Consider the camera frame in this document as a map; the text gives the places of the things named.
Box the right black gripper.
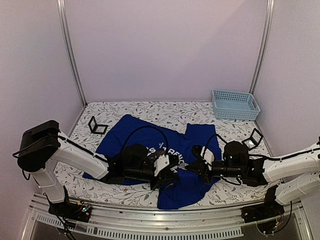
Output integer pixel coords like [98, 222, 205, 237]
[185, 159, 244, 185]

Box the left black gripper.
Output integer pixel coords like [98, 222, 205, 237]
[124, 165, 180, 192]

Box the blue printed t-shirt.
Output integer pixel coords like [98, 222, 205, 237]
[96, 114, 222, 210]

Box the round light blue brooch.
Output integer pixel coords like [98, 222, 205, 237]
[179, 163, 186, 170]

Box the black brooch box yellow brooch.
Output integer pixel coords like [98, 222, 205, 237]
[88, 116, 108, 135]

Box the black brooch box silver brooch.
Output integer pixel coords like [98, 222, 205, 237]
[242, 128, 264, 151]

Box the light blue plastic basket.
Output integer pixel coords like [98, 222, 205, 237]
[211, 89, 261, 121]

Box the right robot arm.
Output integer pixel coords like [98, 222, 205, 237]
[185, 137, 320, 218]

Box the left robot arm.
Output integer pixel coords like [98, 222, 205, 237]
[12, 120, 180, 217]

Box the floral patterned tablecloth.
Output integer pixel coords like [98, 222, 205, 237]
[54, 101, 268, 208]

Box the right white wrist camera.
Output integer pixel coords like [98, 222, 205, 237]
[191, 145, 215, 166]

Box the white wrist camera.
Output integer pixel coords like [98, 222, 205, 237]
[191, 145, 215, 166]
[153, 154, 177, 177]

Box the right black cable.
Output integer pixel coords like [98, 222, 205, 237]
[204, 133, 227, 151]

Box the black cable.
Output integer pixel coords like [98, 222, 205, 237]
[204, 133, 227, 151]
[121, 125, 168, 156]

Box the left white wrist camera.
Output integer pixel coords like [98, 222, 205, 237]
[153, 154, 177, 177]

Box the left black cable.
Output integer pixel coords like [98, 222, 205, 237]
[121, 125, 168, 156]

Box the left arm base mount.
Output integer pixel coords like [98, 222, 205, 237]
[48, 186, 92, 223]

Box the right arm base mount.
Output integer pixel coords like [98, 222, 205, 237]
[241, 185, 285, 235]

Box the left aluminium frame post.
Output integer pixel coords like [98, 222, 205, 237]
[56, 0, 88, 108]

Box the aluminium frame post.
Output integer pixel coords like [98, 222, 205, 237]
[249, 0, 275, 95]
[56, 0, 88, 108]

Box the right aluminium frame post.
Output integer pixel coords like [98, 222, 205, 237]
[249, 0, 275, 95]

